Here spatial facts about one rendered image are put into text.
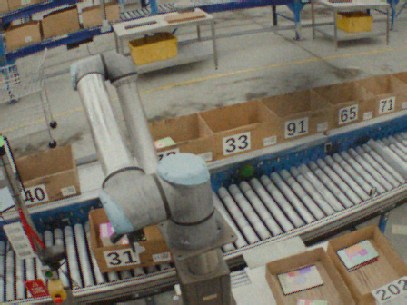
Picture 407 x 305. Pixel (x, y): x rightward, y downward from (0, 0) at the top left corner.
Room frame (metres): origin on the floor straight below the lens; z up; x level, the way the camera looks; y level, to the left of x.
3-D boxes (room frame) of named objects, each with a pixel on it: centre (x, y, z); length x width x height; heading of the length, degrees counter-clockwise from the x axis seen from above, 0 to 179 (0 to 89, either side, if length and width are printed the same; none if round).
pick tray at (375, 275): (1.18, -0.70, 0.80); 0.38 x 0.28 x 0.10; 11
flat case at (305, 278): (1.20, -0.37, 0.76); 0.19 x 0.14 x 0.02; 97
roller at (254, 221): (1.77, -0.21, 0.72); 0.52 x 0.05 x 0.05; 16
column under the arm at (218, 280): (1.10, 0.05, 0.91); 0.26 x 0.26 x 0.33; 12
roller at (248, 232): (1.75, -0.14, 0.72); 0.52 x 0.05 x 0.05; 16
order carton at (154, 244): (1.55, 0.38, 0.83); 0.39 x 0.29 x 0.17; 99
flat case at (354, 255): (1.28, -0.68, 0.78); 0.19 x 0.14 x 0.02; 102
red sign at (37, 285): (1.18, 0.80, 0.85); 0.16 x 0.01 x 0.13; 106
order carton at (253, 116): (2.25, -0.22, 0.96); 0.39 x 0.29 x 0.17; 106
